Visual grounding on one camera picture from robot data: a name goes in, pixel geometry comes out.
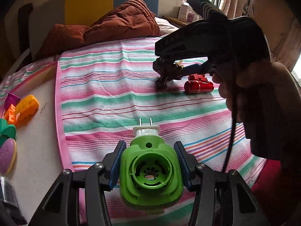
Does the white box on shelf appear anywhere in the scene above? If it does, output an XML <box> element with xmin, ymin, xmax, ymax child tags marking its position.
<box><xmin>178</xmin><ymin>0</ymin><xmax>190</xmax><ymax>21</ymax></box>

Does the person right hand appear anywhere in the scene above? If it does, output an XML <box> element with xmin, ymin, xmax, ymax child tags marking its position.
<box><xmin>213</xmin><ymin>61</ymin><xmax>300</xmax><ymax>162</ymax></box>

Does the striped pillow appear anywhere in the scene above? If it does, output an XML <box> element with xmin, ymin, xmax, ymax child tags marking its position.
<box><xmin>155</xmin><ymin>17</ymin><xmax>178</xmax><ymax>36</ymax></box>

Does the black grey cylinder cap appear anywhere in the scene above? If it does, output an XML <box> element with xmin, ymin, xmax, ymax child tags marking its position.
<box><xmin>0</xmin><ymin>176</ymin><xmax>27</xmax><ymax>225</ymax></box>

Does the egg-shaped carved toy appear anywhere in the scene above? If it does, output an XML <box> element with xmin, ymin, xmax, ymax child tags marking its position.
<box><xmin>0</xmin><ymin>138</ymin><xmax>17</xmax><ymax>176</ymax></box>

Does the shiny red metal piece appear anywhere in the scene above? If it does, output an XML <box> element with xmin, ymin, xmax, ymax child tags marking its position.
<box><xmin>184</xmin><ymin>81</ymin><xmax>214</xmax><ymax>94</ymax></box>

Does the orange cube block piece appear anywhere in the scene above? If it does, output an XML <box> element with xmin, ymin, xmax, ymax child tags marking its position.
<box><xmin>4</xmin><ymin>104</ymin><xmax>16</xmax><ymax>125</ymax></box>

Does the pink white shallow tray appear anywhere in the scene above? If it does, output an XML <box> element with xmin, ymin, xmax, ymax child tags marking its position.
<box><xmin>1</xmin><ymin>62</ymin><xmax>72</xmax><ymax>221</ymax></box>

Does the orange yellow plastic shell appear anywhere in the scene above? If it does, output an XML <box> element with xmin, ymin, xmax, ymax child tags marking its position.
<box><xmin>15</xmin><ymin>95</ymin><xmax>39</xmax><ymax>126</ymax></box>

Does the black rolled mat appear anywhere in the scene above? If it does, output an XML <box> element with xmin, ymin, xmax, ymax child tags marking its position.
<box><xmin>17</xmin><ymin>3</ymin><xmax>33</xmax><ymax>54</ymax></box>

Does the pink box on shelf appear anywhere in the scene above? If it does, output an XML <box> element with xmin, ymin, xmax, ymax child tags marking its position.
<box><xmin>186</xmin><ymin>12</ymin><xmax>195</xmax><ymax>22</ymax></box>

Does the beige curtain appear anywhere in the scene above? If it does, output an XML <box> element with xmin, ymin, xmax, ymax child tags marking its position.
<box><xmin>219</xmin><ymin>0</ymin><xmax>300</xmax><ymax>71</ymax></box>

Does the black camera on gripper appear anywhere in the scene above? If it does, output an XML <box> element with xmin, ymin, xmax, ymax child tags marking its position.
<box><xmin>186</xmin><ymin>0</ymin><xmax>228</xmax><ymax>21</ymax></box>

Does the magenta plastic cup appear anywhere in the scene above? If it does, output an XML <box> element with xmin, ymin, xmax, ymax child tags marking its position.
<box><xmin>4</xmin><ymin>92</ymin><xmax>21</xmax><ymax>111</ymax></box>

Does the striped bed cover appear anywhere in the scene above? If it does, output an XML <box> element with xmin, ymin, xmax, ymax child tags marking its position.
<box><xmin>0</xmin><ymin>36</ymin><xmax>268</xmax><ymax>226</ymax></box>

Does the wooden side shelf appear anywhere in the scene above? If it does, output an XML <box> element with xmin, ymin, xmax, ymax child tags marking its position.
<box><xmin>162</xmin><ymin>16</ymin><xmax>190</xmax><ymax>28</ymax></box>

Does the grey yellow blue headboard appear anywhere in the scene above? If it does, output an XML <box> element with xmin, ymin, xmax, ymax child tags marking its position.
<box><xmin>29</xmin><ymin>0</ymin><xmax>159</xmax><ymax>59</ymax></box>

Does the brown hair claw clip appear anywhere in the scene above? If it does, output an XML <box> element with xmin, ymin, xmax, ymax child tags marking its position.
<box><xmin>153</xmin><ymin>57</ymin><xmax>184</xmax><ymax>90</ymax></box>

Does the red puzzle piece block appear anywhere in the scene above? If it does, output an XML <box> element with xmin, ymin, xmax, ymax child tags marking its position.
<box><xmin>188</xmin><ymin>74</ymin><xmax>208</xmax><ymax>82</ymax></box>

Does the green plug-in device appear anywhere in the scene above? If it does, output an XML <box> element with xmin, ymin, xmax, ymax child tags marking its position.
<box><xmin>119</xmin><ymin>124</ymin><xmax>184</xmax><ymax>210</ymax></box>

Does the rust brown quilted blanket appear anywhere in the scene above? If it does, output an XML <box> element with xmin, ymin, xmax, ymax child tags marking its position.
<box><xmin>35</xmin><ymin>0</ymin><xmax>161</xmax><ymax>60</ymax></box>

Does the teal green plastic stand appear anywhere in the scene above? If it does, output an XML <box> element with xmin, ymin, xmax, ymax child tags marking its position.
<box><xmin>0</xmin><ymin>118</ymin><xmax>16</xmax><ymax>147</ymax></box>

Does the black cable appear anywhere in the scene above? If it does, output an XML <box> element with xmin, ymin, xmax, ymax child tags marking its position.
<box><xmin>221</xmin><ymin>63</ymin><xmax>239</xmax><ymax>173</ymax></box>

